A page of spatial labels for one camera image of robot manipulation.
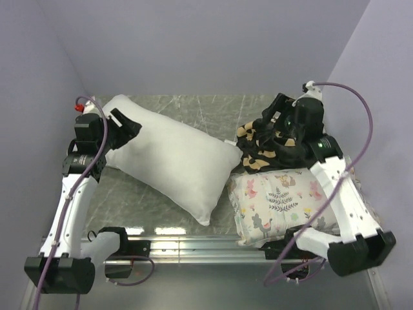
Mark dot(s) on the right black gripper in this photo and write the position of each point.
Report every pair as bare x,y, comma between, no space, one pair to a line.
282,104

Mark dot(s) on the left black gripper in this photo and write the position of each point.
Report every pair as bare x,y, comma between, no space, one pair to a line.
128,130

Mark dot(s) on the black pillowcase with tan flowers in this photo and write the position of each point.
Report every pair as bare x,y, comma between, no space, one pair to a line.
266,148

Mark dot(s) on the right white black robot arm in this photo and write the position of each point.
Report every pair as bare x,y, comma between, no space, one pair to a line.
361,244

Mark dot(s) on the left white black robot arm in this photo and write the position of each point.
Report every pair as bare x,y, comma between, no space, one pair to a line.
63,266

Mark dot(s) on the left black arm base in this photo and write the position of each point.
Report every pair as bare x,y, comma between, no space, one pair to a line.
119,265

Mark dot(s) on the white floral printed pillow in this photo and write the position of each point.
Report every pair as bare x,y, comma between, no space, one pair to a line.
266,204

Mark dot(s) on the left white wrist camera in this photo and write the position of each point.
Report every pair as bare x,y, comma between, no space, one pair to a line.
86,108

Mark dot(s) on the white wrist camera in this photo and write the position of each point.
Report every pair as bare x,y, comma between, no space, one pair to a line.
310,90
86,108

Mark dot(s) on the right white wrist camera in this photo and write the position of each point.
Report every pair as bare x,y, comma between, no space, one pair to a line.
310,90

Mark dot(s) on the aluminium mounting rail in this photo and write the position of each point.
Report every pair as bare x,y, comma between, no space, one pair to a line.
164,249

